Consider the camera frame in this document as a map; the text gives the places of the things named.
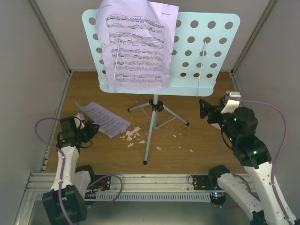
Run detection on white sheet music pages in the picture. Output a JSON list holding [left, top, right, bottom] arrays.
[[75, 102, 131, 138]]

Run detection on light blue music stand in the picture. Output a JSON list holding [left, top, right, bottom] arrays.
[[82, 8, 242, 165]]

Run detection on white metronome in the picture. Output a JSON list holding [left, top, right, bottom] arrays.
[[211, 123, 221, 130]]

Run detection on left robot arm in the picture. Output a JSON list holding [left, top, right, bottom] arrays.
[[42, 113, 99, 225]]

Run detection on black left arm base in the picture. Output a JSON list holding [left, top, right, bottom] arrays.
[[86, 174, 111, 194]]

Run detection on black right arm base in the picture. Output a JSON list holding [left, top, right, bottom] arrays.
[[187, 174, 216, 191]]

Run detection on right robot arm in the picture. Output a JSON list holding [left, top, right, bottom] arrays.
[[199, 99, 300, 225]]

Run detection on white debris pile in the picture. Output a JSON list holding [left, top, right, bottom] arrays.
[[118, 100, 194, 153]]

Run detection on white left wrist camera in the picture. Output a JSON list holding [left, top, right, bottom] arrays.
[[74, 113, 85, 129]]

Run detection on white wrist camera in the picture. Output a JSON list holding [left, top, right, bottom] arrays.
[[221, 90, 241, 114], [74, 113, 85, 129]]

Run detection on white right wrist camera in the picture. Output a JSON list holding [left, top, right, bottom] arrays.
[[221, 90, 241, 114]]

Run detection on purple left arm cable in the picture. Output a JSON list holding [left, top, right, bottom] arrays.
[[34, 117, 124, 225]]

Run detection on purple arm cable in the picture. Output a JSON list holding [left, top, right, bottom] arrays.
[[34, 117, 124, 225], [240, 99, 296, 223]]

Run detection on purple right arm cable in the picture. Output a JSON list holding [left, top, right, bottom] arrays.
[[240, 99, 296, 223]]

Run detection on slotted grey cable duct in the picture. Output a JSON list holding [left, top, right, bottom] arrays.
[[85, 192, 210, 203]]

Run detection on aluminium front rail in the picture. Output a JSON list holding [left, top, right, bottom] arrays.
[[26, 173, 194, 192]]

